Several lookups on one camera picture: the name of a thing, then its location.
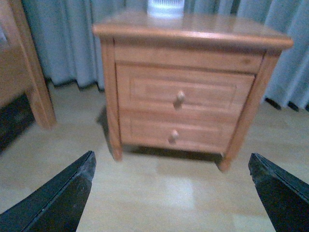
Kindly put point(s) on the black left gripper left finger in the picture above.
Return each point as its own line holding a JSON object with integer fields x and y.
{"x": 57, "y": 206}

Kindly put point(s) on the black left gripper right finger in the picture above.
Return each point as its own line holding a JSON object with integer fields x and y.
{"x": 284, "y": 196}

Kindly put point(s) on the wooden drawer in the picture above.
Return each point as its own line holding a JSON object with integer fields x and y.
{"x": 166, "y": 131}
{"x": 187, "y": 91}

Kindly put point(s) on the wooden nightstand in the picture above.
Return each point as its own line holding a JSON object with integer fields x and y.
{"x": 212, "y": 43}

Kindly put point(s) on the grey-green curtain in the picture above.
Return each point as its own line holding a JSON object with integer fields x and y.
{"x": 68, "y": 51}

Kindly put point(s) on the white slatted cylindrical device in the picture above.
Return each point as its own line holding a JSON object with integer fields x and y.
{"x": 167, "y": 9}

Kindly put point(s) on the wooden bed frame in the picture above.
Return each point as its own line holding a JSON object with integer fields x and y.
{"x": 20, "y": 69}

